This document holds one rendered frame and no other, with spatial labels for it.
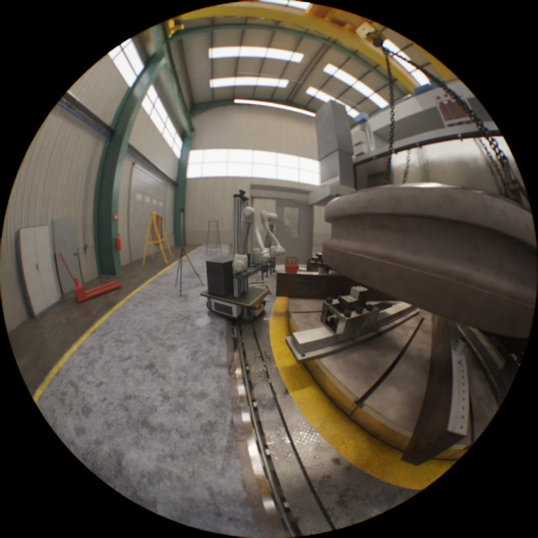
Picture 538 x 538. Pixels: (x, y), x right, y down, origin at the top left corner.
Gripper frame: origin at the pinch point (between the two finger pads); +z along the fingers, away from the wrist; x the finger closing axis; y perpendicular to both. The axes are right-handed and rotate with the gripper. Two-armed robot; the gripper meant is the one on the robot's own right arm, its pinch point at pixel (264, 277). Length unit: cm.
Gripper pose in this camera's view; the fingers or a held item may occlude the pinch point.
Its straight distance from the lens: 212.6
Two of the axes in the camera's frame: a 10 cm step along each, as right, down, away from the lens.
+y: -9.3, -1.1, 3.5
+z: -0.2, 9.7, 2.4
